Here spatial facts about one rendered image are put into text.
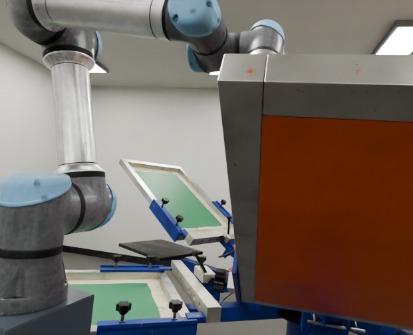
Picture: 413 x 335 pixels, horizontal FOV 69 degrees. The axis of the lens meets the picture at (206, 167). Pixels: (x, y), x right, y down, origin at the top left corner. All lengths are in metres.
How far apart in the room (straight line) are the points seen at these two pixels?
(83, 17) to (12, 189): 0.33
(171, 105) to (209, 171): 1.32
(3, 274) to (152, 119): 4.83
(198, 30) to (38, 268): 0.48
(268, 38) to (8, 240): 0.58
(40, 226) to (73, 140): 0.22
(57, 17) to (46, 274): 0.47
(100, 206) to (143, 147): 4.61
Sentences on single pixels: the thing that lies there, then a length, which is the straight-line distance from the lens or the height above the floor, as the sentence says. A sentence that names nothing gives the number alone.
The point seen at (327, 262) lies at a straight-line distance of 0.58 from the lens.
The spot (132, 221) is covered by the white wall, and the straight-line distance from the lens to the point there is 5.36.
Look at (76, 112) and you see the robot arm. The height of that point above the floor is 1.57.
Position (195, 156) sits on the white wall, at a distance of 5.00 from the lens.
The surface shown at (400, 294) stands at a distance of 0.73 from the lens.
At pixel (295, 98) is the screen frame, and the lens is 0.26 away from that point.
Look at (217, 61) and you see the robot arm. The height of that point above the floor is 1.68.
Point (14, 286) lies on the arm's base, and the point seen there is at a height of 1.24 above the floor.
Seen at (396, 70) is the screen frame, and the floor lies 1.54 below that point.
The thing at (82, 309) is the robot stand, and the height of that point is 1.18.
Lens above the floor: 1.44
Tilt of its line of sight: 3 degrees up
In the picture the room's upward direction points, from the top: 5 degrees clockwise
